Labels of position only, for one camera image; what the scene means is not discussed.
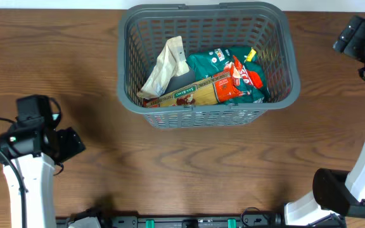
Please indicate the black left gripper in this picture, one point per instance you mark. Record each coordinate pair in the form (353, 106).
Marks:
(71, 139)

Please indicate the San Remo spaghetti packet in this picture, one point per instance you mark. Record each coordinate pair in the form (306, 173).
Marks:
(201, 92)

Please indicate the beige mushroom bag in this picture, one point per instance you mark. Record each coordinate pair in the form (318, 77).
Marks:
(171, 62)

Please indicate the green Nescafe coffee bag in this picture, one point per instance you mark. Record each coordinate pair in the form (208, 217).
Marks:
(247, 82)

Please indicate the small light teal packet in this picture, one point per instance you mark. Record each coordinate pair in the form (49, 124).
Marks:
(55, 116)

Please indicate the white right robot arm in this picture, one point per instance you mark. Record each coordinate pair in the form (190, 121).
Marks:
(335, 194)

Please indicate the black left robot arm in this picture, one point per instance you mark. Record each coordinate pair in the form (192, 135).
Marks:
(30, 184)

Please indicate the grey plastic basket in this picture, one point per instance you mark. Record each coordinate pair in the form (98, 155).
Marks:
(144, 30)

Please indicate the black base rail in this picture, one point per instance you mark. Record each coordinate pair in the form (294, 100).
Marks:
(247, 220)

